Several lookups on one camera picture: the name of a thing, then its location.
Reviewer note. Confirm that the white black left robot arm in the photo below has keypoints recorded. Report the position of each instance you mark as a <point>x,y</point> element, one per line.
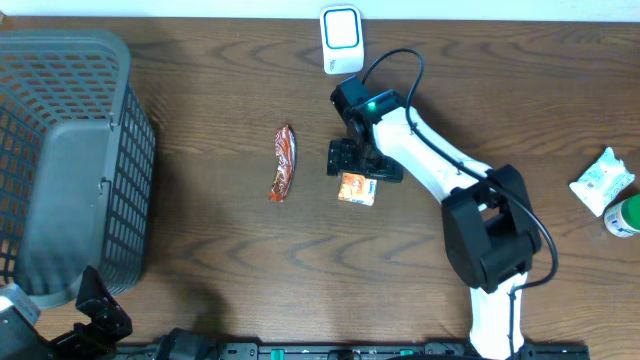
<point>181,337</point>

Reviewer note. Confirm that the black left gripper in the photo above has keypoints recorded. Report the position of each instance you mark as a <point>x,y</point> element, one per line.
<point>109,325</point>

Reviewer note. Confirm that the teal wet wipes pack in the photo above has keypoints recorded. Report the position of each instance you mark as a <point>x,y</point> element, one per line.
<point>602,182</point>

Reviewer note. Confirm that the grey plastic basket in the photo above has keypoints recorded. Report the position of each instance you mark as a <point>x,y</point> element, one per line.
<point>77,161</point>

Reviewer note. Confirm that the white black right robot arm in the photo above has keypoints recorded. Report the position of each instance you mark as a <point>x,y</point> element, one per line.
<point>490,238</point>

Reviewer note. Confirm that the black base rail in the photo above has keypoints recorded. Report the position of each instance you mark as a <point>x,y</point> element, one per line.
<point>252,351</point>

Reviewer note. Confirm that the white barcode scanner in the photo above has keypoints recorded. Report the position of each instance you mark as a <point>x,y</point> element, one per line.
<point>342,40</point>

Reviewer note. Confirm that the red orange snack bar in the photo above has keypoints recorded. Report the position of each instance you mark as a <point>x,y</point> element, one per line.
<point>285,151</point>

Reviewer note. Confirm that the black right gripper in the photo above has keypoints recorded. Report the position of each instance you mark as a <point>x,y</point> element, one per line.
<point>340,158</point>

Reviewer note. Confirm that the orange snack box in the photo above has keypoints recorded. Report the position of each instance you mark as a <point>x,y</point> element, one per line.
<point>357,189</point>

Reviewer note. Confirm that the green lid jar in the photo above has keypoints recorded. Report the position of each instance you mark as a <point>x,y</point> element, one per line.
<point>622,219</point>

